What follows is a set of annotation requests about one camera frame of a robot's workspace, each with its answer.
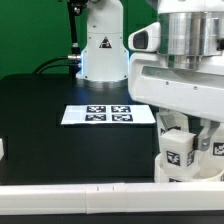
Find white left fence piece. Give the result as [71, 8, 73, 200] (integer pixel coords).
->
[0, 139, 4, 160]

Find white front fence bar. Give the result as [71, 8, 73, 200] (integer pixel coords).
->
[0, 182, 224, 215]

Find black cables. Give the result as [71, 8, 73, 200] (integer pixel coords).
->
[32, 56, 83, 76]

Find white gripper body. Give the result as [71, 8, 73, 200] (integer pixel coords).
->
[128, 22, 224, 122]

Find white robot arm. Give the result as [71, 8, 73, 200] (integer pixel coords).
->
[80, 0, 224, 151]

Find white round stool seat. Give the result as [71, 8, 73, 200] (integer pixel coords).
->
[154, 154, 224, 183]

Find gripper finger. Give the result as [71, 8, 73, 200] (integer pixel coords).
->
[198, 119, 220, 151]

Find white marker sheet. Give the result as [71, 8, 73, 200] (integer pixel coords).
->
[61, 105, 155, 125]

